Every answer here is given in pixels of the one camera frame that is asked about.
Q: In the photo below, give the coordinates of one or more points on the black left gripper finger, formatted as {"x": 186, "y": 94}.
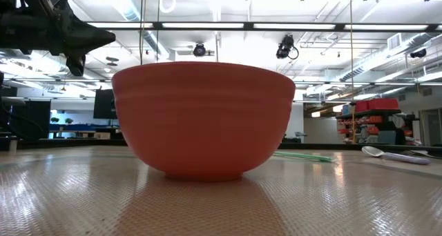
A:
{"x": 93, "y": 37}
{"x": 76, "y": 65}

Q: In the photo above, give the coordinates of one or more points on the white plastic spoon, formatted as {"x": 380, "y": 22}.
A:
{"x": 397, "y": 156}

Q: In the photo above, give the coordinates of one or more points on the black screen panel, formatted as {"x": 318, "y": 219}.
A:
{"x": 29, "y": 118}

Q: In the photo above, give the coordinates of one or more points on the orange plastic bowl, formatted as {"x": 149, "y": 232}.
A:
{"x": 203, "y": 118}

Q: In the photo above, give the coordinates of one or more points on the black wall monitor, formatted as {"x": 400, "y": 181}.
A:
{"x": 104, "y": 104}

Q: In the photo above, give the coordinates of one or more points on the blue background table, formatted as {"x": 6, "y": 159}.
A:
{"x": 83, "y": 127}

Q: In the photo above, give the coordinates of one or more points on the green drinking straw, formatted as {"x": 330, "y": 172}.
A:
{"x": 304, "y": 156}

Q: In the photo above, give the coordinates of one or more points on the black overhead light frame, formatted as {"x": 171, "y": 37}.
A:
{"x": 248, "y": 26}

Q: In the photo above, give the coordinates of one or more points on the black storage shelf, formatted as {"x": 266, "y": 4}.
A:
{"x": 371, "y": 125}

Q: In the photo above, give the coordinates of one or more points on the round black ceiling camera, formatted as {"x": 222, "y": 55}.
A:
{"x": 199, "y": 50}

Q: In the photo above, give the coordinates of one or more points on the red storage bin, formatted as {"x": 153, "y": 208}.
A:
{"x": 378, "y": 104}

